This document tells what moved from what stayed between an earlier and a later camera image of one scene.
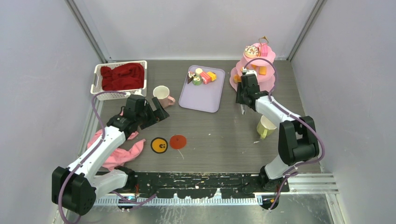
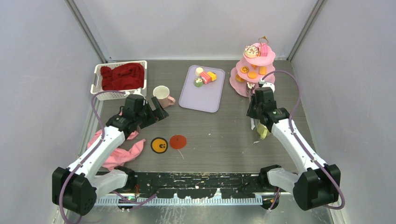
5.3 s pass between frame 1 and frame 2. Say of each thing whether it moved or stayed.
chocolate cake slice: moved
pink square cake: stayed
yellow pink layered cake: stayed
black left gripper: stayed
